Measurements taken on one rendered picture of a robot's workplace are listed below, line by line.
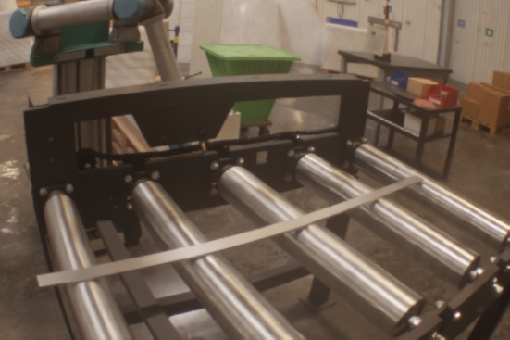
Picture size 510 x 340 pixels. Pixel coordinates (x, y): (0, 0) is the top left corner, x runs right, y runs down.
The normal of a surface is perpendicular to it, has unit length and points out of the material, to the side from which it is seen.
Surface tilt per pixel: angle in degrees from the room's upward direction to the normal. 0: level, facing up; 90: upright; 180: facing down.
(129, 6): 90
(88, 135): 90
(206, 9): 90
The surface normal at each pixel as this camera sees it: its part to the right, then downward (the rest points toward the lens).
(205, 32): 0.03, 0.37
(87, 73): 0.62, 0.33
